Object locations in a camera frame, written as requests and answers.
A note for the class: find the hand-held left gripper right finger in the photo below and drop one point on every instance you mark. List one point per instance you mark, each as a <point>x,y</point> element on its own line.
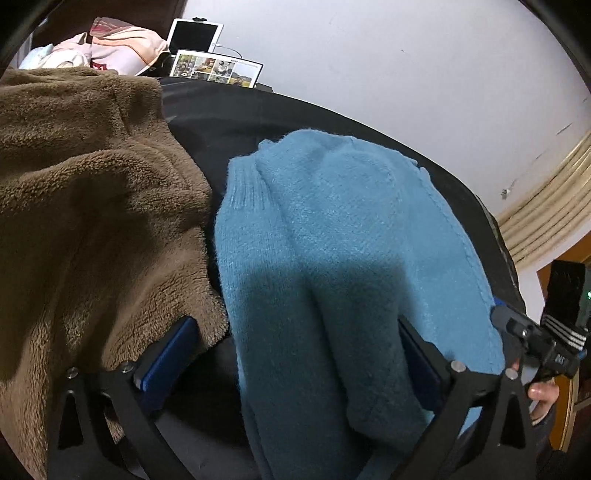
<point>418,360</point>

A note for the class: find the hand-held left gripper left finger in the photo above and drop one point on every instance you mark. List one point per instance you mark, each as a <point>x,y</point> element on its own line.
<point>168,355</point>

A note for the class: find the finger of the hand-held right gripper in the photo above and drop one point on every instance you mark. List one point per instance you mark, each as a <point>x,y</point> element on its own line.
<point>512,321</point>

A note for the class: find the blue knit sweater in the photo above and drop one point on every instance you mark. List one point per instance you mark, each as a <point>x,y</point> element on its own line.
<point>332,254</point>

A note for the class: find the brown fleece garment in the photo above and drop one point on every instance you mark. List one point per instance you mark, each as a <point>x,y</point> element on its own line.
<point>92,207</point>

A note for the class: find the person's right forearm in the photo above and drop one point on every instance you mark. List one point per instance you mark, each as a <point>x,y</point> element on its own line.
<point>561,466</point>

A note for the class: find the pile of pink clothes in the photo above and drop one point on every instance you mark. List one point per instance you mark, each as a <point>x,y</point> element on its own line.
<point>124,46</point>

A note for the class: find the person's right hand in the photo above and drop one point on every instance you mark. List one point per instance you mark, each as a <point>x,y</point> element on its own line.
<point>542,397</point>

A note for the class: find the beige curtain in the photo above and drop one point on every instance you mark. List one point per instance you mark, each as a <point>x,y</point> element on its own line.
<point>549,217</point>

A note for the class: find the black blanket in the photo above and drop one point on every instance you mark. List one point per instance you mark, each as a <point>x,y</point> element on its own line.
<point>221,120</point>

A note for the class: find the dark nightstand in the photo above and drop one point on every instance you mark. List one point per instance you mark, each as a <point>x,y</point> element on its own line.
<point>264,86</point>

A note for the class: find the white tablet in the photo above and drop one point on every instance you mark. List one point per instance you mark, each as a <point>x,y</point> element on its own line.
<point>194,37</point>

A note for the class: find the dark wooden headboard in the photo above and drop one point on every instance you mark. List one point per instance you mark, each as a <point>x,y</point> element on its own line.
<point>157,11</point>

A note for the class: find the brown wooden window frame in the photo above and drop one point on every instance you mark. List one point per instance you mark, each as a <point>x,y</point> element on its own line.
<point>561,415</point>

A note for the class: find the white photo frame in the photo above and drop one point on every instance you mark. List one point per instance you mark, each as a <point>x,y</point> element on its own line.
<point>217,69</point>

